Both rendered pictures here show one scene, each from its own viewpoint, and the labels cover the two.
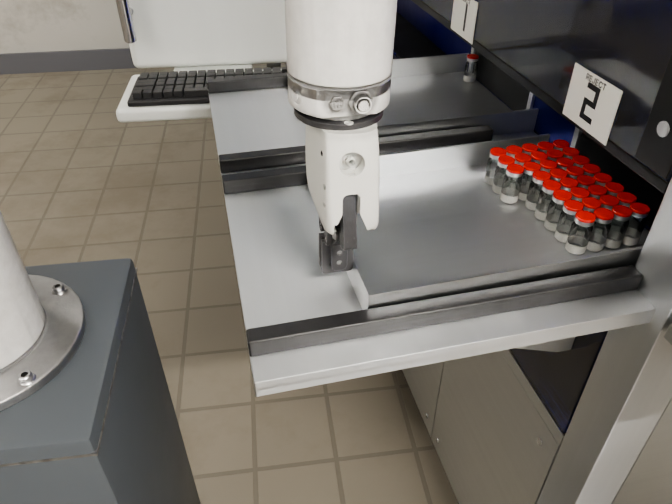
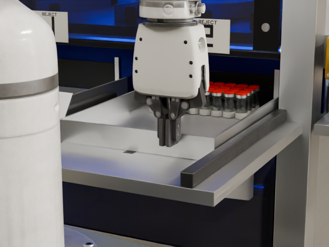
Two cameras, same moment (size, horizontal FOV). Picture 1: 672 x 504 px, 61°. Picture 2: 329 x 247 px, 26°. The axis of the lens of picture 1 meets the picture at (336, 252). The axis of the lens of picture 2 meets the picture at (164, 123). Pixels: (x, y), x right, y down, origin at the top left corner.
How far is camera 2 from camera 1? 0.78 m
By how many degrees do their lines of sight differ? 50
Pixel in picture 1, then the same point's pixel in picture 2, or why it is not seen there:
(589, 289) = (276, 120)
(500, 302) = (257, 132)
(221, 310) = not seen: outside the picture
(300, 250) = (120, 158)
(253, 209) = not seen: hidden behind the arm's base
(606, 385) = (290, 196)
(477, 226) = (185, 125)
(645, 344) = (305, 147)
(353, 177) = (203, 53)
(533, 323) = (273, 139)
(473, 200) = not seen: hidden behind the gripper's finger
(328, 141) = (191, 32)
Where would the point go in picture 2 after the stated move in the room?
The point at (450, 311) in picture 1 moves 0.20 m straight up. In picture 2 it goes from (245, 140) to (249, 4)
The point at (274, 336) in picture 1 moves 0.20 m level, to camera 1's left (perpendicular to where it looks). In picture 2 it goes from (199, 167) to (86, 211)
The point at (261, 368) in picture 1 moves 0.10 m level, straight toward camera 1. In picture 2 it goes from (205, 188) to (281, 201)
